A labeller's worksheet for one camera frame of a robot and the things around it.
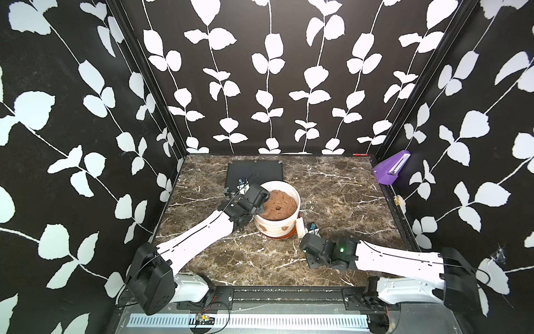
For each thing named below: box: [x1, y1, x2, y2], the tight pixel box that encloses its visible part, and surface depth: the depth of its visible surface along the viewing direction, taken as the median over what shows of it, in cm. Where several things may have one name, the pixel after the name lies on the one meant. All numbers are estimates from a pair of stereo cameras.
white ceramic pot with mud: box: [253, 180, 302, 238], surface depth 88 cm
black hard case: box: [223, 160, 284, 196], surface depth 110 cm
